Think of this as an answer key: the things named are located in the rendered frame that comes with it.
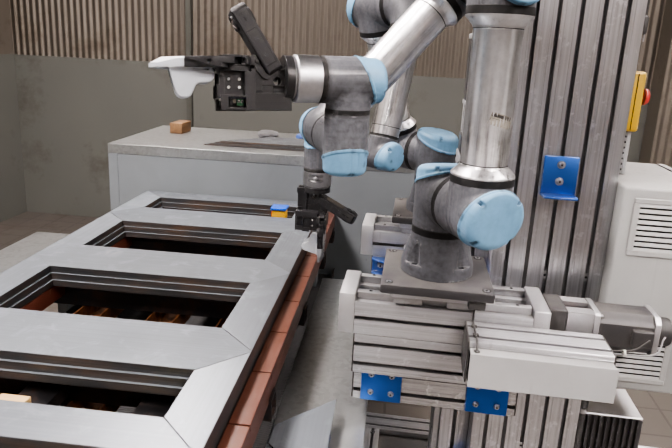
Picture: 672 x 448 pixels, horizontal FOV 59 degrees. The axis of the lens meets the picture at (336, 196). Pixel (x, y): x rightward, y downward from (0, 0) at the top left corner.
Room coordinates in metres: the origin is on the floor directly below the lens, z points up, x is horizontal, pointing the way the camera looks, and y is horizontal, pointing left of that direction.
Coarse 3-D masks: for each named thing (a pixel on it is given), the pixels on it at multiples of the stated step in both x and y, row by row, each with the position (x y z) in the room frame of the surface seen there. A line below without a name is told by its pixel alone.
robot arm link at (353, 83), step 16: (336, 64) 0.95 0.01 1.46; (352, 64) 0.96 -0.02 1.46; (368, 64) 0.97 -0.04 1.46; (336, 80) 0.94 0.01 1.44; (352, 80) 0.95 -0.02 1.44; (368, 80) 0.96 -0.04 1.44; (384, 80) 0.97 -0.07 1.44; (336, 96) 0.95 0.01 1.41; (352, 96) 0.95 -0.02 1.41; (368, 96) 0.97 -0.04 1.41; (384, 96) 0.98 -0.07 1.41
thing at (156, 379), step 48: (96, 240) 1.79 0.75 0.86; (192, 240) 1.94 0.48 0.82; (240, 240) 1.93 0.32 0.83; (48, 288) 1.50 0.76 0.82; (96, 288) 1.51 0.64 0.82; (144, 288) 1.49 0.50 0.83; (192, 288) 1.49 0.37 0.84; (240, 288) 1.48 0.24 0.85; (288, 288) 1.55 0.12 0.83; (96, 384) 1.04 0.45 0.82; (144, 384) 1.04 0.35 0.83; (240, 384) 1.04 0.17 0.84
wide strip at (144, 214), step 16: (144, 208) 2.14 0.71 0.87; (160, 208) 2.15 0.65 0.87; (176, 224) 1.96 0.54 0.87; (192, 224) 1.97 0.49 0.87; (208, 224) 1.98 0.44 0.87; (224, 224) 1.99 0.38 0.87; (240, 224) 2.00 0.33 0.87; (256, 224) 2.01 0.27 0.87; (272, 224) 2.01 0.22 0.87; (288, 224) 2.02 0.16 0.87
